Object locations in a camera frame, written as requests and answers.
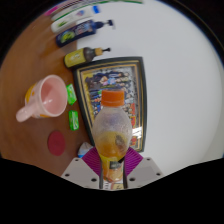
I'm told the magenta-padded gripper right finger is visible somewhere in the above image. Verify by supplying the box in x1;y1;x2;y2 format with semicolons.
121;147;164;190

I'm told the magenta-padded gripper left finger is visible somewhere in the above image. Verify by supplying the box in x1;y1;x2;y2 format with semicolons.
60;147;104;190

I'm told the orange juice bottle orange cap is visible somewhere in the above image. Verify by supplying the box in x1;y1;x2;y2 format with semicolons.
91;89;133;191

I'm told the flat round red coaster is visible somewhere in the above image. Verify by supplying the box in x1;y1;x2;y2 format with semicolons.
47;130;67;157

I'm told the pink ceramic mug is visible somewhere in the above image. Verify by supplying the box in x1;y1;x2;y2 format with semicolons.
15;74;69;123

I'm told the black framed group picture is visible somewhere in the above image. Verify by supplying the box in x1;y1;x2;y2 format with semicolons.
71;56;148;153

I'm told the brown yellow pump bottle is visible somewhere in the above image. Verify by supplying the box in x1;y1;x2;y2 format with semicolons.
63;46;112;69

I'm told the dark blue pump bottle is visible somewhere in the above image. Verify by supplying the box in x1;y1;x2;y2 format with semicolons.
55;18;115;48

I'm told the white bottle blue cap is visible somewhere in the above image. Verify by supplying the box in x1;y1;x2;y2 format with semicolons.
50;4;101;34

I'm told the long green white box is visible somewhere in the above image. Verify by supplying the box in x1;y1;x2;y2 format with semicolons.
51;0;145;22

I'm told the long pink box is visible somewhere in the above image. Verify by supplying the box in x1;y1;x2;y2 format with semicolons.
43;0;88;18

